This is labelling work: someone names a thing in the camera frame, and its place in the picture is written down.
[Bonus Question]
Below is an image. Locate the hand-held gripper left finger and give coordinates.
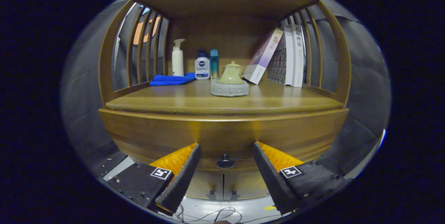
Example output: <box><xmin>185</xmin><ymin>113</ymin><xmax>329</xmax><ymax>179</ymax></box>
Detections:
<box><xmin>106</xmin><ymin>143</ymin><xmax>201</xmax><ymax>215</ymax></box>

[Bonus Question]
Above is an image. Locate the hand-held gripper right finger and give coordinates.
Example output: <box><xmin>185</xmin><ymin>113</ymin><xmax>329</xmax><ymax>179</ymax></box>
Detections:
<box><xmin>253</xmin><ymin>142</ymin><xmax>346</xmax><ymax>215</ymax></box>

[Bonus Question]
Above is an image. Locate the wooden drawer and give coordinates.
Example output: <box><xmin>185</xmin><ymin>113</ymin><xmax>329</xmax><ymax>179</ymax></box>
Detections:
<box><xmin>98</xmin><ymin>108</ymin><xmax>349</xmax><ymax>170</ymax></box>

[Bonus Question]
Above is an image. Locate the wooden countertop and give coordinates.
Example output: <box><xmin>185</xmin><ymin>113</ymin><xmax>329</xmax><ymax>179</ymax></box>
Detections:
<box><xmin>105</xmin><ymin>78</ymin><xmax>345</xmax><ymax>116</ymax></box>

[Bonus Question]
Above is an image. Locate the blue folded cloth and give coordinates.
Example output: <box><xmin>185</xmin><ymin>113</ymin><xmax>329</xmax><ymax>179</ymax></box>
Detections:
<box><xmin>149</xmin><ymin>73</ymin><xmax>196</xmax><ymax>86</ymax></box>

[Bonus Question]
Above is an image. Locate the white bottle with blue cap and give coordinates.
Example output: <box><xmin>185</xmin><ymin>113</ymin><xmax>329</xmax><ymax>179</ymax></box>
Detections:
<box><xmin>195</xmin><ymin>50</ymin><xmax>211</xmax><ymax>80</ymax></box>

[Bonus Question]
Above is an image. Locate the patterned cover book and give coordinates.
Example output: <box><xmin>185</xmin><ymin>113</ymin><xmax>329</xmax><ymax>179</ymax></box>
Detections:
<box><xmin>267</xmin><ymin>26</ymin><xmax>294</xmax><ymax>86</ymax></box>

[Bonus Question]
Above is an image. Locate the white pump bottle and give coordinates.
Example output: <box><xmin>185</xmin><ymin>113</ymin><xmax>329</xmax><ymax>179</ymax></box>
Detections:
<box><xmin>172</xmin><ymin>39</ymin><xmax>186</xmax><ymax>77</ymax></box>

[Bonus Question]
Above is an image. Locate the clear blue bottle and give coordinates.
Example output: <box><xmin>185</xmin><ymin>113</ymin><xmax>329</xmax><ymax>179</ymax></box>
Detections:
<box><xmin>210</xmin><ymin>49</ymin><xmax>219</xmax><ymax>79</ymax></box>

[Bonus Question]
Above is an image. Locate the white book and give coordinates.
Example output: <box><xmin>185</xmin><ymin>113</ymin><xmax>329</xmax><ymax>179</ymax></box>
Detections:
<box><xmin>292</xmin><ymin>24</ymin><xmax>306</xmax><ymax>88</ymax></box>

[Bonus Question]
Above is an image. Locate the purple book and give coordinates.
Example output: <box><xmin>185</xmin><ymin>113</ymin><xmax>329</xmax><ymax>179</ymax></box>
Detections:
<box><xmin>243</xmin><ymin>28</ymin><xmax>284</xmax><ymax>85</ymax></box>

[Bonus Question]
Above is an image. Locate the black cable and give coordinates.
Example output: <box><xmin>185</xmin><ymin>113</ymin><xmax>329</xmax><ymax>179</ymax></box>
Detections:
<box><xmin>174</xmin><ymin>203</ymin><xmax>244</xmax><ymax>224</ymax></box>

